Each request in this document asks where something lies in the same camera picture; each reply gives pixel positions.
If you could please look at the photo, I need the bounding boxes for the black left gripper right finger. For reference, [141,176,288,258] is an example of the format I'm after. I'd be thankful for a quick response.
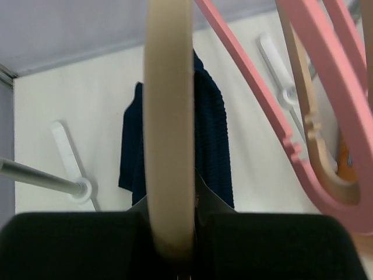
[192,174,367,280]

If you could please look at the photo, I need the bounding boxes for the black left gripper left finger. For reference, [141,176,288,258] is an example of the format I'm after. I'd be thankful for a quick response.
[1,199,177,279]

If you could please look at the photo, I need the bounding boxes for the navy blue shorts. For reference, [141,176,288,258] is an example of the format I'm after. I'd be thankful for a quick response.
[118,55,234,207]

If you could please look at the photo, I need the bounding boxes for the beige plastic hanger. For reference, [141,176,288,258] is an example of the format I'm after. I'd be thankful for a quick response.
[143,1,195,263]
[276,1,360,205]

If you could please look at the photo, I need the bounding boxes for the pink plastic hanger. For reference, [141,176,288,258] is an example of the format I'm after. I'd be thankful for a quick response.
[323,0,372,111]
[196,1,372,235]

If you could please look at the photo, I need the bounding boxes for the orange plastic basket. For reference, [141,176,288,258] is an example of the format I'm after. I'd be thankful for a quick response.
[336,136,373,257]

